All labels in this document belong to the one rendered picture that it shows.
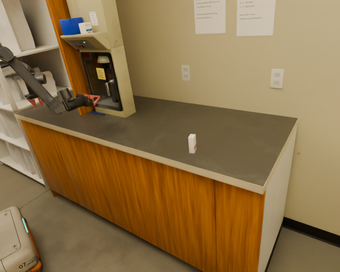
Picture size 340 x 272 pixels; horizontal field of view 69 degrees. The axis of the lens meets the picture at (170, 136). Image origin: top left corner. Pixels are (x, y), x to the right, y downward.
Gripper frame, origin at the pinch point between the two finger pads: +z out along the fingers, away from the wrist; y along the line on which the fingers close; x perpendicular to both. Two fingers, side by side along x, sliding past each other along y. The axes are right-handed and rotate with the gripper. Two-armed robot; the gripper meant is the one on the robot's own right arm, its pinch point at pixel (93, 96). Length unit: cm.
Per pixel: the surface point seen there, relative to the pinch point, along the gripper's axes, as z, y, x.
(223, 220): -8, -91, 55
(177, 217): -8, -62, 67
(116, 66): 17.2, -7.3, -15.7
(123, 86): 20.7, -6.9, -1.3
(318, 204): 63, -128, 85
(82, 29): 6.9, 4.0, -39.2
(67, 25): 4.2, 14.5, -42.2
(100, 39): 8.7, -7.8, -33.0
